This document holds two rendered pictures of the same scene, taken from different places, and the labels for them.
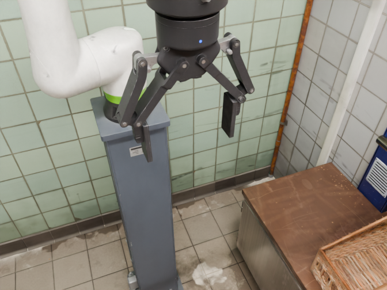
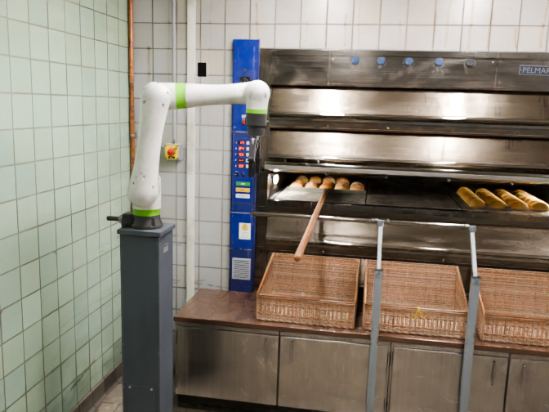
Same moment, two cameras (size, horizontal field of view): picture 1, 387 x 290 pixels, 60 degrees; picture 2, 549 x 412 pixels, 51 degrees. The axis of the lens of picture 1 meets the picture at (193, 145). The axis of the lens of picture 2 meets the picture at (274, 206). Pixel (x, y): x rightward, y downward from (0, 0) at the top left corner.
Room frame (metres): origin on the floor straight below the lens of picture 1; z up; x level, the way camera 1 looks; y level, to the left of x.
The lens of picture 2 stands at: (-0.96, 2.14, 1.78)
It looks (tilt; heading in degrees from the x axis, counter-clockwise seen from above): 10 degrees down; 300
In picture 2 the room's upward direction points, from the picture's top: 2 degrees clockwise
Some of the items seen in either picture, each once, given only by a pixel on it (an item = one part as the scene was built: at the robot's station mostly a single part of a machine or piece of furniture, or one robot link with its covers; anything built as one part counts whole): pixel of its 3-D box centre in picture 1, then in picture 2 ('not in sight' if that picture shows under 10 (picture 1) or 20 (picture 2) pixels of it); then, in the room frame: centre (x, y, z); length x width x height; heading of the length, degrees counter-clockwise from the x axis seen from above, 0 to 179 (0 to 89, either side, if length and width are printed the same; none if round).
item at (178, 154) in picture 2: not in sight; (173, 151); (1.42, -0.65, 1.46); 0.10 x 0.07 x 0.10; 21
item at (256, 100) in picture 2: not in sight; (256, 96); (0.39, 0.00, 1.80); 0.13 x 0.11 x 0.14; 128
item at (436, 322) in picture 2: not in sight; (412, 296); (-0.07, -0.97, 0.72); 0.56 x 0.49 x 0.28; 22
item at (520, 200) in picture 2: not in sight; (499, 198); (-0.35, -1.84, 1.21); 0.61 x 0.48 x 0.06; 111
